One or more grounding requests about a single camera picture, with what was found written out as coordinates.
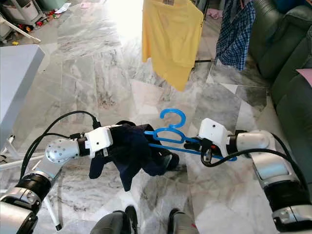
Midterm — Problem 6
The blue plastic hanger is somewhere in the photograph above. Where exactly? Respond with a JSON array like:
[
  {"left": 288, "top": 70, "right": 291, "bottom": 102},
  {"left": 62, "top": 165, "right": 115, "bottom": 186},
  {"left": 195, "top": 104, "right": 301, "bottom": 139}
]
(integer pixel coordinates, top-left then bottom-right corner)
[{"left": 144, "top": 108, "right": 237, "bottom": 161}]

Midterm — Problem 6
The navy knit sweater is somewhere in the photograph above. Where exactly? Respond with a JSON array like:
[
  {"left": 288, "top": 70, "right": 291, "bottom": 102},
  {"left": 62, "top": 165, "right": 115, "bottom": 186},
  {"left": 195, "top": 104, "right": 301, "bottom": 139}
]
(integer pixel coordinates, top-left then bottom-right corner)
[{"left": 89, "top": 121, "right": 180, "bottom": 192}]

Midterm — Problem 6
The silver right robot leg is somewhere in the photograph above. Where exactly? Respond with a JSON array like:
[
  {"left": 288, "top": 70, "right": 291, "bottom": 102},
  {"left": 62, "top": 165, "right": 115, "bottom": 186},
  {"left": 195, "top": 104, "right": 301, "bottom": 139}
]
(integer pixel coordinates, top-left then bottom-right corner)
[{"left": 168, "top": 209, "right": 200, "bottom": 234}]

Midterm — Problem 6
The silver robot leg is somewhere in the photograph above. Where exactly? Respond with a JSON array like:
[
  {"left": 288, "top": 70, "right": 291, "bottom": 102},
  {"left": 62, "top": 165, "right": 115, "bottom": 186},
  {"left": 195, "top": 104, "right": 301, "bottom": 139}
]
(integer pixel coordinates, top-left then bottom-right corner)
[
  {"left": 90, "top": 207, "right": 138, "bottom": 234},
  {"left": 168, "top": 209, "right": 200, "bottom": 234}
]

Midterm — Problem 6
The dark metal clothes rack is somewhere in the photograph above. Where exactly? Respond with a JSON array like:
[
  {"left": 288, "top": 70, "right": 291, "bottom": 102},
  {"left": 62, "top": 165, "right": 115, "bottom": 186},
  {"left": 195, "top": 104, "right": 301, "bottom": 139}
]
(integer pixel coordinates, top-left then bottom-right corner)
[{"left": 195, "top": 0, "right": 221, "bottom": 64}]

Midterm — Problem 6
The yellow shirt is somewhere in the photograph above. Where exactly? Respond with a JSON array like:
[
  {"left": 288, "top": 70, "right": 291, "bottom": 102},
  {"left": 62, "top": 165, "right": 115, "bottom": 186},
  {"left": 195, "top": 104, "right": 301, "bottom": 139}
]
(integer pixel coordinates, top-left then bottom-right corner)
[{"left": 141, "top": 0, "right": 204, "bottom": 92}]

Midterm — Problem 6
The dark green sofa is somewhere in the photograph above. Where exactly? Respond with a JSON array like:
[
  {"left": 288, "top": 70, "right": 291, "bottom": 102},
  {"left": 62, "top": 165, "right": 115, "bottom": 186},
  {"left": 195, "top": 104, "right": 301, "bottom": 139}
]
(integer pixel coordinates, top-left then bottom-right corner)
[{"left": 249, "top": 0, "right": 312, "bottom": 186}]

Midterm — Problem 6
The blue plaid shirt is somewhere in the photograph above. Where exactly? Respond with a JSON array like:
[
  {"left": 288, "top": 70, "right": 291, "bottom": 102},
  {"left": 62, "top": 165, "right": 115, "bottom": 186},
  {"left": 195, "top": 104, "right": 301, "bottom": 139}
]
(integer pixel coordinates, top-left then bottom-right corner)
[{"left": 215, "top": 0, "right": 256, "bottom": 71}]

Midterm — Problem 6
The silver left robot leg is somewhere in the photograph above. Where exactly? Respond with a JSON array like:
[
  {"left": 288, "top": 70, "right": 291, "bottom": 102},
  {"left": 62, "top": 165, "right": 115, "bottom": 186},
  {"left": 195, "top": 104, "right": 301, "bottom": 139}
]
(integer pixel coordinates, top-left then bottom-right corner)
[{"left": 90, "top": 207, "right": 138, "bottom": 234}]

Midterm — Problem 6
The pink cloth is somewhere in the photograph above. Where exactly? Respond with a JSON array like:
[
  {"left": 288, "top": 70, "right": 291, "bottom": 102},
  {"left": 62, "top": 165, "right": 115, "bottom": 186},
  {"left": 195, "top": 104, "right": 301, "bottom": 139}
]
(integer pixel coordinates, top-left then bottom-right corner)
[{"left": 296, "top": 68, "right": 312, "bottom": 87}]

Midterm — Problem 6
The small pink floor object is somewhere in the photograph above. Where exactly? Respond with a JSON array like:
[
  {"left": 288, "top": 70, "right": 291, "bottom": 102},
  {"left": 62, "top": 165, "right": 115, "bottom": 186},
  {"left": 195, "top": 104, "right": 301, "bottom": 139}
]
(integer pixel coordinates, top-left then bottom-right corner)
[{"left": 207, "top": 8, "right": 223, "bottom": 20}]

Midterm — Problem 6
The beige plastic chair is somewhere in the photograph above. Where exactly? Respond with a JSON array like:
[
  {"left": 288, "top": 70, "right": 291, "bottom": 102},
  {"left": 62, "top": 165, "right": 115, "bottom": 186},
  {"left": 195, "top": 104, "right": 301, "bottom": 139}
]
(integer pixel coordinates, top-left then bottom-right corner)
[{"left": 0, "top": 17, "right": 42, "bottom": 45}]

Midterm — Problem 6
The grey storage cart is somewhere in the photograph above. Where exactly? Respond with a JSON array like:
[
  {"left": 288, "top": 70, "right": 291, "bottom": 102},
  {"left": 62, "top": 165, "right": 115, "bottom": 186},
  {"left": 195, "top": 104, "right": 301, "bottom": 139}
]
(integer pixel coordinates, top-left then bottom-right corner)
[{"left": 0, "top": 0, "right": 47, "bottom": 30}]

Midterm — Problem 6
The white paper sheet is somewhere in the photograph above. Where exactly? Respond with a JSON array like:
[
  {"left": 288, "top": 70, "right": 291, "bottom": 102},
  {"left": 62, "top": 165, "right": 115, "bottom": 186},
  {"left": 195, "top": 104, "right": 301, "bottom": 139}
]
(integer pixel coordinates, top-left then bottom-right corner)
[{"left": 54, "top": 3, "right": 72, "bottom": 15}]

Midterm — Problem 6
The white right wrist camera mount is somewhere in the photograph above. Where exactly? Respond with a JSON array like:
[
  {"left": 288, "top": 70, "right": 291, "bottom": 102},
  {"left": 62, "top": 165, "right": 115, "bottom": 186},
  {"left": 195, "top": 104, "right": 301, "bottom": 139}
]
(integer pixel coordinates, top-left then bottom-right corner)
[{"left": 198, "top": 118, "right": 233, "bottom": 157}]

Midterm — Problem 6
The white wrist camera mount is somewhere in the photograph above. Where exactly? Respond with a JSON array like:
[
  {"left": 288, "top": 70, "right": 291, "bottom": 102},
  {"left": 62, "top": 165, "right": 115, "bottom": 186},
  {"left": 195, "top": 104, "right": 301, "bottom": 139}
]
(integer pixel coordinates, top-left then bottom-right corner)
[
  {"left": 84, "top": 126, "right": 114, "bottom": 157},
  {"left": 198, "top": 118, "right": 233, "bottom": 157}
]

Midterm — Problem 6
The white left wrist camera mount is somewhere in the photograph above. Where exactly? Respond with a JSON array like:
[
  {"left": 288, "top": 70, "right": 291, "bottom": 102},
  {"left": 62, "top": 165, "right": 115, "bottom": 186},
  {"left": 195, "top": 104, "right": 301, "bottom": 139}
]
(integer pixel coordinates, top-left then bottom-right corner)
[{"left": 84, "top": 126, "right": 114, "bottom": 157}]

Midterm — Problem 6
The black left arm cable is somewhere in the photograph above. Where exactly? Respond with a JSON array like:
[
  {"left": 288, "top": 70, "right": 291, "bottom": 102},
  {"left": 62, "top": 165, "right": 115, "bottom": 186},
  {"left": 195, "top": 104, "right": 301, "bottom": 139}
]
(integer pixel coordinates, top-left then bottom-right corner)
[{"left": 20, "top": 110, "right": 102, "bottom": 181}]

